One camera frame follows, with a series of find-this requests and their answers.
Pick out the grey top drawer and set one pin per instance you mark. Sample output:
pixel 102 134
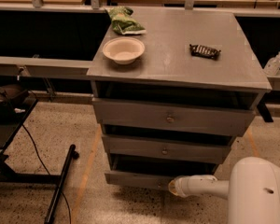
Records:
pixel 180 118

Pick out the dark candy bar wrapper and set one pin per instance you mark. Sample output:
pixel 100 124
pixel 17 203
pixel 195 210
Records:
pixel 204 52

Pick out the grey drawer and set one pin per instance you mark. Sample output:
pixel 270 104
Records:
pixel 164 149
pixel 180 118
pixel 151 173

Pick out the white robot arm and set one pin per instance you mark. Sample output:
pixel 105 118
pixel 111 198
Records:
pixel 252 192

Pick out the grey wooden drawer cabinet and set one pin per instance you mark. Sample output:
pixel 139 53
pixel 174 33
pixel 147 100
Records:
pixel 167 72

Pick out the clear hand sanitizer bottle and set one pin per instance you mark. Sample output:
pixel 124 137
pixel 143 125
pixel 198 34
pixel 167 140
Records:
pixel 273 65

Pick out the grey middle drawer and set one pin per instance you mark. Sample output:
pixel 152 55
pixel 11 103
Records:
pixel 164 149

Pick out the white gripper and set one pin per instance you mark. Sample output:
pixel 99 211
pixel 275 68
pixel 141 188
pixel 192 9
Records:
pixel 179 186

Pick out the white paper bowl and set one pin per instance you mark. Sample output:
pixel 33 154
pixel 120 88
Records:
pixel 123 50

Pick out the grey long workbench rail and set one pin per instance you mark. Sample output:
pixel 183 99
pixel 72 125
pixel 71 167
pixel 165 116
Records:
pixel 48 68

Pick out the green chip bag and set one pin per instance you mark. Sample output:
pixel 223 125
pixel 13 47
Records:
pixel 123 23

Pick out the grey bottom drawer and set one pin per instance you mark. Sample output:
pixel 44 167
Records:
pixel 151 173

